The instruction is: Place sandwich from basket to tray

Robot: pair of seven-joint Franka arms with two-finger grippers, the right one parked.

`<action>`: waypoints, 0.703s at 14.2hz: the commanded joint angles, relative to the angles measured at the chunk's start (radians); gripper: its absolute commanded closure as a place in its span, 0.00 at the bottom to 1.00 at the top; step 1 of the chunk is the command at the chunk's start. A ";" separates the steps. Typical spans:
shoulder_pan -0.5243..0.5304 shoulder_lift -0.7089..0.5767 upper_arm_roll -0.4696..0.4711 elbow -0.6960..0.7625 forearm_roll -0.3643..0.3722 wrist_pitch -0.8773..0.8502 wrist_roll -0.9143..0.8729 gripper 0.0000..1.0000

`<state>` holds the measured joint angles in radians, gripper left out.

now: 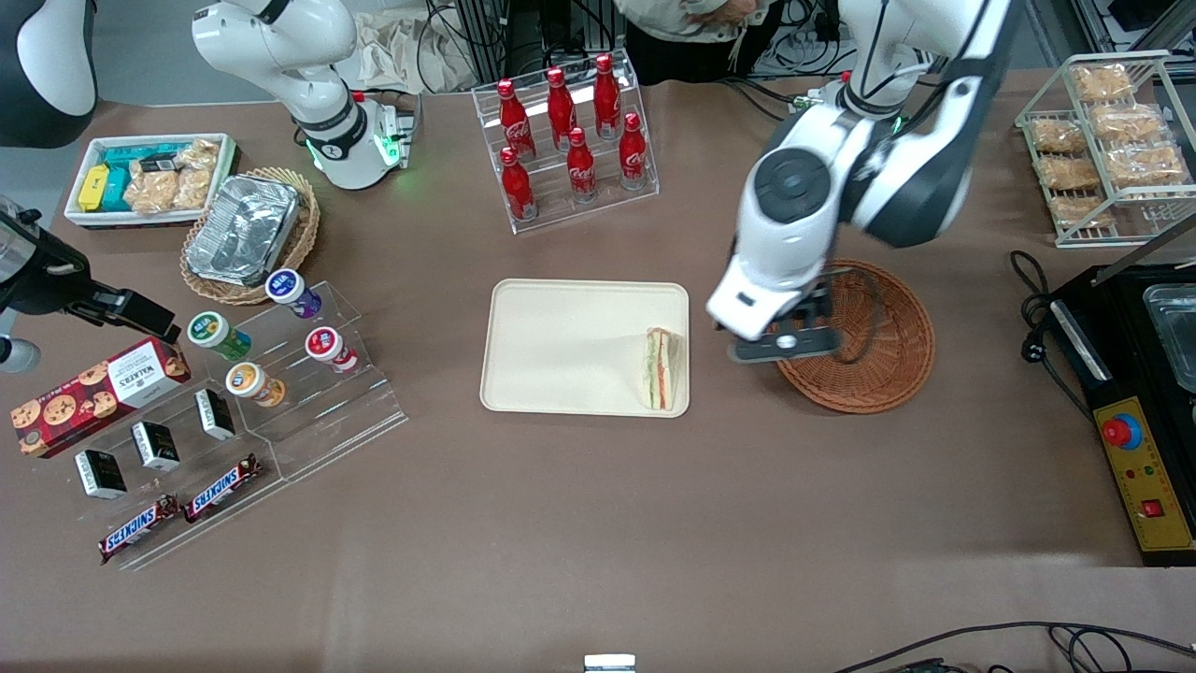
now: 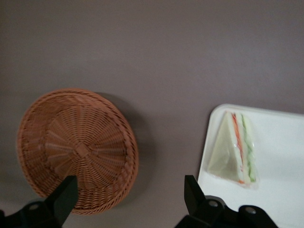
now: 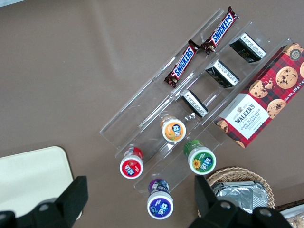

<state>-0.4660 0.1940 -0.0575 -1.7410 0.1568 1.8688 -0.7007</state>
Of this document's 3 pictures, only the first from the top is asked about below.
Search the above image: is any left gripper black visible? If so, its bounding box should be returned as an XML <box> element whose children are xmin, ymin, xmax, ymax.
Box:
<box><xmin>727</xmin><ymin>269</ymin><xmax>847</xmax><ymax>364</ymax></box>

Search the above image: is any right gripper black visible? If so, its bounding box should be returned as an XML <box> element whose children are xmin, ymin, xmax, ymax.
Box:
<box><xmin>0</xmin><ymin>192</ymin><xmax>181</xmax><ymax>344</ymax></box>

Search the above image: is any triangular sandwich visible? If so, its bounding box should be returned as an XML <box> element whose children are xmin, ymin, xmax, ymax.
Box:
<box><xmin>643</xmin><ymin>327</ymin><xmax>684</xmax><ymax>412</ymax></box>

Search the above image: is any brown round wicker basket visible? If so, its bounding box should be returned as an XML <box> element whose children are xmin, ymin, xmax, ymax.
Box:
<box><xmin>774</xmin><ymin>259</ymin><xmax>936</xmax><ymax>414</ymax></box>

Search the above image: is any aluminium foil tray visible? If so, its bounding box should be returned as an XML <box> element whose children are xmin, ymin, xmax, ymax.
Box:
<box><xmin>187</xmin><ymin>175</ymin><xmax>301</xmax><ymax>287</ymax></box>

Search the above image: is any light tan wicker basket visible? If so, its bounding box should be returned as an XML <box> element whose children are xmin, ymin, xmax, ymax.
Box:
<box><xmin>180</xmin><ymin>167</ymin><xmax>321</xmax><ymax>307</ymax></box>

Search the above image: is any cream plastic tray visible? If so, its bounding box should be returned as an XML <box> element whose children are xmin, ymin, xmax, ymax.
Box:
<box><xmin>479</xmin><ymin>279</ymin><xmax>691</xmax><ymax>419</ymax></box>

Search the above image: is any green lid yogurt cup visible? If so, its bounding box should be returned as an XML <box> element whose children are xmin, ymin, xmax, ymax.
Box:
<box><xmin>187</xmin><ymin>311</ymin><xmax>252</xmax><ymax>362</ymax></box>

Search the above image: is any red Walkers cookie box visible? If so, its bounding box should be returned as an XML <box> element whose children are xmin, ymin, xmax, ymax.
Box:
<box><xmin>11</xmin><ymin>337</ymin><xmax>192</xmax><ymax>459</ymax></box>

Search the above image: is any white rectangular snack bin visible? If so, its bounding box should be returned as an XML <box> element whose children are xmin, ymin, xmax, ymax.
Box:
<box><xmin>64</xmin><ymin>133</ymin><xmax>240</xmax><ymax>230</ymax></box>

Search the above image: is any small black carton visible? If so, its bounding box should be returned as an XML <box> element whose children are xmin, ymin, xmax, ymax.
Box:
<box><xmin>75</xmin><ymin>450</ymin><xmax>128</xmax><ymax>500</ymax></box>
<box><xmin>131</xmin><ymin>422</ymin><xmax>180</xmax><ymax>471</ymax></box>
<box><xmin>194</xmin><ymin>388</ymin><xmax>236</xmax><ymax>441</ymax></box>

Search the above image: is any orange lid yogurt cup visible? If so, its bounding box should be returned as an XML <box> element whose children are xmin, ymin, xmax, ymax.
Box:
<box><xmin>225</xmin><ymin>362</ymin><xmax>288</xmax><ymax>408</ymax></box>

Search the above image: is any purple lid yogurt cup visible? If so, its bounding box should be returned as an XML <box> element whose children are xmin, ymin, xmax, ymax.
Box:
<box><xmin>265</xmin><ymin>268</ymin><xmax>323</xmax><ymax>320</ymax></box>

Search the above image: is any teal long box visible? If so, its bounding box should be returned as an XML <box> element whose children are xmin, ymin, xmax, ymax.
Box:
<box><xmin>103</xmin><ymin>144</ymin><xmax>184</xmax><ymax>171</ymax></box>

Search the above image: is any red lid yogurt cup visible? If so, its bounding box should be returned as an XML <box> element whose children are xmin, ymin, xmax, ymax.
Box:
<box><xmin>306</xmin><ymin>326</ymin><xmax>360</xmax><ymax>374</ymax></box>

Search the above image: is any Snickers chocolate bar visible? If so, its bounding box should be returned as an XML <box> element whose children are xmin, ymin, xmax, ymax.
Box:
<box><xmin>182</xmin><ymin>454</ymin><xmax>262</xmax><ymax>523</ymax></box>
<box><xmin>98</xmin><ymin>494</ymin><xmax>179</xmax><ymax>565</ymax></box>

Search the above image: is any clear acrylic stepped cup stand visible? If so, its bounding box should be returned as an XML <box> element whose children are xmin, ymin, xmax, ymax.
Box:
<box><xmin>198</xmin><ymin>280</ymin><xmax>410</xmax><ymax>483</ymax></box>

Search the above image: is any clear acrylic stepped candy stand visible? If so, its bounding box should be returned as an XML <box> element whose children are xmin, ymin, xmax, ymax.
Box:
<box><xmin>23</xmin><ymin>369</ymin><xmax>286</xmax><ymax>573</ymax></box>

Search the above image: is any red cola bottle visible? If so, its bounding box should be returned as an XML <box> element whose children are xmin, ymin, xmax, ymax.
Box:
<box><xmin>496</xmin><ymin>79</ymin><xmax>536</xmax><ymax>162</ymax></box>
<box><xmin>546</xmin><ymin>67</ymin><xmax>579</xmax><ymax>150</ymax></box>
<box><xmin>499</xmin><ymin>147</ymin><xmax>540</xmax><ymax>222</ymax></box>
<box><xmin>593</xmin><ymin>53</ymin><xmax>623</xmax><ymax>139</ymax></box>
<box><xmin>565</xmin><ymin>127</ymin><xmax>600</xmax><ymax>203</ymax></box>
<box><xmin>618</xmin><ymin>112</ymin><xmax>650</xmax><ymax>191</ymax></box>

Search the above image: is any clear acrylic bottle rack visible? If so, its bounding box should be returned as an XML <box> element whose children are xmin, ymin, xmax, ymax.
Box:
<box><xmin>472</xmin><ymin>51</ymin><xmax>661</xmax><ymax>235</ymax></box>

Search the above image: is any bagged bread roll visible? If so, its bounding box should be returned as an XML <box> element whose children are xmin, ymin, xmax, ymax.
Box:
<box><xmin>1051</xmin><ymin>193</ymin><xmax>1114</xmax><ymax>229</ymax></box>
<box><xmin>1107</xmin><ymin>142</ymin><xmax>1190</xmax><ymax>189</ymax></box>
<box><xmin>1070</xmin><ymin>64</ymin><xmax>1137</xmax><ymax>103</ymax></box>
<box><xmin>1031</xmin><ymin>119</ymin><xmax>1089</xmax><ymax>156</ymax></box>
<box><xmin>1039</xmin><ymin>154</ymin><xmax>1103</xmax><ymax>192</ymax></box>
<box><xmin>1089</xmin><ymin>103</ymin><xmax>1165</xmax><ymax>142</ymax></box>

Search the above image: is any black yellow control box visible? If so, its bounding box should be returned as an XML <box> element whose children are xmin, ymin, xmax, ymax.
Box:
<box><xmin>1046</xmin><ymin>265</ymin><xmax>1196</xmax><ymax>568</ymax></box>

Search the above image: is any person in grey top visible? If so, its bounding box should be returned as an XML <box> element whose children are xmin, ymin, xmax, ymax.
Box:
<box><xmin>612</xmin><ymin>0</ymin><xmax>786</xmax><ymax>85</ymax></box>

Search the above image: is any red emergency stop button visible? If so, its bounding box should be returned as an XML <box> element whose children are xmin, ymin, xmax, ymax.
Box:
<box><xmin>1101</xmin><ymin>412</ymin><xmax>1145</xmax><ymax>451</ymax></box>

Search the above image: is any crumpled white cloth bag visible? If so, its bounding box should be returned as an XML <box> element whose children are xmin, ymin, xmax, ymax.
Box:
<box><xmin>355</xmin><ymin>11</ymin><xmax>479</xmax><ymax>94</ymax></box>

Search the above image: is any grey metal bar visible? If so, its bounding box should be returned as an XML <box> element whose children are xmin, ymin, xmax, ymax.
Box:
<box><xmin>1091</xmin><ymin>213</ymin><xmax>1196</xmax><ymax>287</ymax></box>

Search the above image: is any steel pan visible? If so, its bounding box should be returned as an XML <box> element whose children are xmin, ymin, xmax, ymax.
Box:
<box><xmin>1142</xmin><ymin>283</ymin><xmax>1196</xmax><ymax>394</ymax></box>

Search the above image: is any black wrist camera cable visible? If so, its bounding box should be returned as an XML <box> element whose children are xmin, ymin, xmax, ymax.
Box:
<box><xmin>836</xmin><ymin>266</ymin><xmax>889</xmax><ymax>365</ymax></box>

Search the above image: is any black power cable with plug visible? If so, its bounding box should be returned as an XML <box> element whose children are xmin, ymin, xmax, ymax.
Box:
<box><xmin>1008</xmin><ymin>250</ymin><xmax>1094</xmax><ymax>418</ymax></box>

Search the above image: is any white wire bread rack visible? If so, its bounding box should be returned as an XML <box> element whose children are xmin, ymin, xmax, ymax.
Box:
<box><xmin>1015</xmin><ymin>50</ymin><xmax>1196</xmax><ymax>249</ymax></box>

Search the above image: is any thin black cable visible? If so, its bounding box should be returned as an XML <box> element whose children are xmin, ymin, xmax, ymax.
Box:
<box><xmin>832</xmin><ymin>621</ymin><xmax>1196</xmax><ymax>673</ymax></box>

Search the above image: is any black equipment with cables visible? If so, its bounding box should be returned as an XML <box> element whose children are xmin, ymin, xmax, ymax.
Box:
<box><xmin>416</xmin><ymin>0</ymin><xmax>646</xmax><ymax>93</ymax></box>

